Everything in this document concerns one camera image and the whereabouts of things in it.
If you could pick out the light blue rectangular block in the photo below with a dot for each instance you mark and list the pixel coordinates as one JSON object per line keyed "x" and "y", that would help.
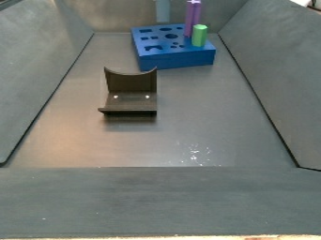
{"x": 163, "y": 10}

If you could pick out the black curved fixture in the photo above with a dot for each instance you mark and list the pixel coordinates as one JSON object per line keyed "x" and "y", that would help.
{"x": 131, "y": 92}

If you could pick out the blue shape-sorting board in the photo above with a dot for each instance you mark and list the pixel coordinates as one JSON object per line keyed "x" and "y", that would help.
{"x": 163, "y": 48}

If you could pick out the green hexagonal peg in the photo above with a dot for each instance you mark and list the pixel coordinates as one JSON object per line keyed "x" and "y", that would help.
{"x": 199, "y": 35}

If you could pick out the purple star-shaped peg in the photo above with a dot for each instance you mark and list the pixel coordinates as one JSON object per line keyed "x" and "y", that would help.
{"x": 192, "y": 15}

